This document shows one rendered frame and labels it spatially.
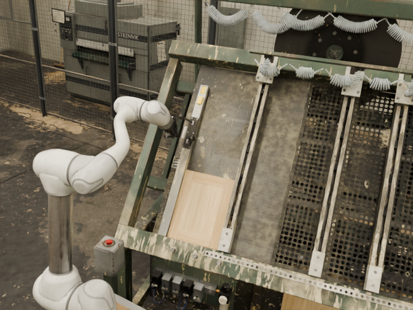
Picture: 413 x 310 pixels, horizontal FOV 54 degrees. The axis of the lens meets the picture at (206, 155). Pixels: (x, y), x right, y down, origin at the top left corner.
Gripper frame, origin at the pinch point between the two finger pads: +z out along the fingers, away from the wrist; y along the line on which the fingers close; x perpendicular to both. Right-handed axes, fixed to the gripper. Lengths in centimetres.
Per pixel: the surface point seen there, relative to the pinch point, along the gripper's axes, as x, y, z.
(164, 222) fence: 4, 50, 12
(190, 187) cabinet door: 12.7, 26.4, 13.8
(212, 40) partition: -53, -156, 165
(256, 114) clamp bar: 40.7, -25.2, 12.1
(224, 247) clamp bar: 42, 55, 8
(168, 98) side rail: -17.0, -26.0, 13.1
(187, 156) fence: 6.3, 8.8, 11.7
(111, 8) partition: -190, -184, 173
